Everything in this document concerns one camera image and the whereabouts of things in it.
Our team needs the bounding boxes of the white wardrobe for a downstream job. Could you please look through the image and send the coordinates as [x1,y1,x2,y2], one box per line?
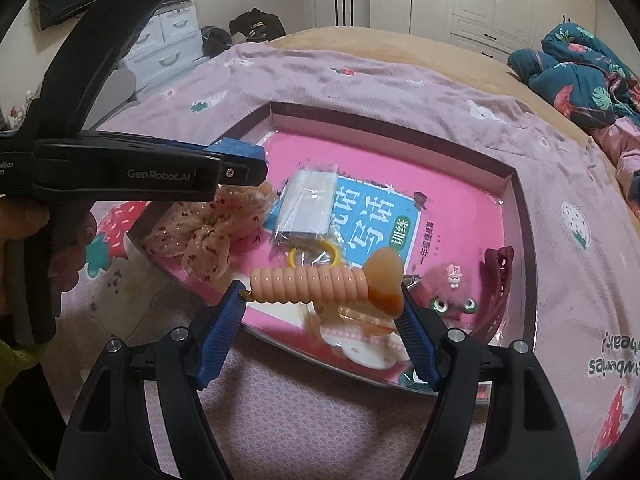
[369,0,597,64]

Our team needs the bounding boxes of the peach spiral hair tie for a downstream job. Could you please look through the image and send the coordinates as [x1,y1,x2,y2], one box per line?
[250,247,407,319]

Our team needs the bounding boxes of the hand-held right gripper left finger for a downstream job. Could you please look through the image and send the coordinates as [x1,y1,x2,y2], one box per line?
[57,280,249,480]

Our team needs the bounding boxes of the dark clutter bag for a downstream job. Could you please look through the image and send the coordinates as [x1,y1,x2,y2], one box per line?
[200,25,234,59]

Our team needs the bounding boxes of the maroon hair claw clip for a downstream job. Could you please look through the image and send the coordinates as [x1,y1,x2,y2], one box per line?
[469,245,517,342]

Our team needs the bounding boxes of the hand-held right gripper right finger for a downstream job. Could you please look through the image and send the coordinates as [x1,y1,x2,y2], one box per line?
[397,287,584,480]

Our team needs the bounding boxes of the peach sheer bow hair clip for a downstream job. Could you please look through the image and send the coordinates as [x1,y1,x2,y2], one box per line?
[144,184,277,282]

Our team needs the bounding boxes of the white card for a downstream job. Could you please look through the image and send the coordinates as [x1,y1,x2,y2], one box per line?
[270,160,342,257]

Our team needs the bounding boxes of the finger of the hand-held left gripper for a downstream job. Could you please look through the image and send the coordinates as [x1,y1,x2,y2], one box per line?
[34,140,269,202]
[79,130,213,152]

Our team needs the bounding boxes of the pink patterned clothing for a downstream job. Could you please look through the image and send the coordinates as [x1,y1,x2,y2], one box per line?
[589,117,640,222]

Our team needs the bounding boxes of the small white accessory packet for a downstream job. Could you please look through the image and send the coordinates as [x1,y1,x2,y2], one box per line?
[307,307,412,372]

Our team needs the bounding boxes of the yellow rings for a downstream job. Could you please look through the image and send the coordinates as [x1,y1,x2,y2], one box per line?
[284,240,347,269]

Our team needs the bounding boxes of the black bag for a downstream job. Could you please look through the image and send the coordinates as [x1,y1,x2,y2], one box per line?
[228,8,287,44]

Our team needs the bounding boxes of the dark blue floral quilt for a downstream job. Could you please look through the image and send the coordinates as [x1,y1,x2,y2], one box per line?
[506,23,640,129]

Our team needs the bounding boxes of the white drawer cabinet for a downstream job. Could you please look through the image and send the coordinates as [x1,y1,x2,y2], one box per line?
[116,0,204,97]

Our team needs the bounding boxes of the person's left hand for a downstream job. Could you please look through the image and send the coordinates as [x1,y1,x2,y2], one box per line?
[0,199,97,323]

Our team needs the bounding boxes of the beige bed sheet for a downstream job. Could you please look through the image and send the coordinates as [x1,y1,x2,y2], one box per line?
[264,26,608,161]

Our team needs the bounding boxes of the pink children's book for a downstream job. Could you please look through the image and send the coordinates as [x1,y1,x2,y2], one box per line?
[239,132,507,387]

